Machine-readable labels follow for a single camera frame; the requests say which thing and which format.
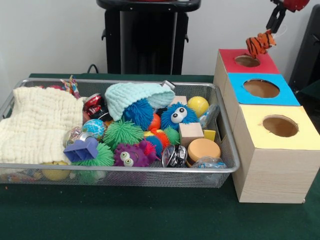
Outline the silver can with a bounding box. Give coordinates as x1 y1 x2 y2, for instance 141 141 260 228
65 127 94 149

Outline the yellow block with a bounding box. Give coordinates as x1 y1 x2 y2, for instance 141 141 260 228
202 129 217 143

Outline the cream waffle cloth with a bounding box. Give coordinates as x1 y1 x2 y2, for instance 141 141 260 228
0 86 86 165

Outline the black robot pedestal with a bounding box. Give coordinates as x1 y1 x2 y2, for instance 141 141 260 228
96 0 202 76

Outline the round wooden disc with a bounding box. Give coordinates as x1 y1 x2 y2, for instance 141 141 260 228
186 138 222 166

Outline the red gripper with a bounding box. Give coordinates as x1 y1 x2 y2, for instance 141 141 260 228
265 0 311 35

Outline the large green spiky ball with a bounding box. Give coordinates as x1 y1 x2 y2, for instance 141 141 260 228
74 142 115 168

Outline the blue fuzzy ball with eyes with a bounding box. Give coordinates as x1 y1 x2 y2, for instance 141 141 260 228
160 102 199 132

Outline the orange tiger striped toy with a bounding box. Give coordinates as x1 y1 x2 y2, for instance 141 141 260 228
244 29 277 58

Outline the blue globe ball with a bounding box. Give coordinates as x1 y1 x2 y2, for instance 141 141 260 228
82 119 107 141

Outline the black chair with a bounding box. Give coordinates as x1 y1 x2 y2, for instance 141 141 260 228
290 5 320 93

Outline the small green spiky ball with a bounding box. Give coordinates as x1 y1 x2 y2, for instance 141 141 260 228
102 119 145 150

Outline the yellow ball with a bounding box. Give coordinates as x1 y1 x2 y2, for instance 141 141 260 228
187 96 210 119

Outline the wooden cube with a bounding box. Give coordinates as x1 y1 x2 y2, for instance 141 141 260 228
178 122 205 147

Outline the red black packet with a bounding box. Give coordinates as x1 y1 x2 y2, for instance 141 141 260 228
83 93 109 121

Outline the clear blue plastic packet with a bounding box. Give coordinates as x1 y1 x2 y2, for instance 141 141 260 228
198 105 221 130

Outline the black silver round toy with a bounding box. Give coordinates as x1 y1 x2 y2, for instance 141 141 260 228
161 144 188 168

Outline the wooden box with three holes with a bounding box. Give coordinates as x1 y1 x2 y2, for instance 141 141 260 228
213 48 320 204

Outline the mint green knit cloth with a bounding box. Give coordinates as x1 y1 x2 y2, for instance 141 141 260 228
104 82 176 122

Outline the clear crumpled plastic packet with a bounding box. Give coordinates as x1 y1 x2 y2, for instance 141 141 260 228
192 156 228 170

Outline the purple spiky ball with eyes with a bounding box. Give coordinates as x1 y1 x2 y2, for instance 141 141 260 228
113 140 157 168

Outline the clear mesh bin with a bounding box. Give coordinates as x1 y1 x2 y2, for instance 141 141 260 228
0 77 241 188

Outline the purple plastic block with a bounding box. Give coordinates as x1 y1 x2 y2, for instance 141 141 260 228
63 136 100 164

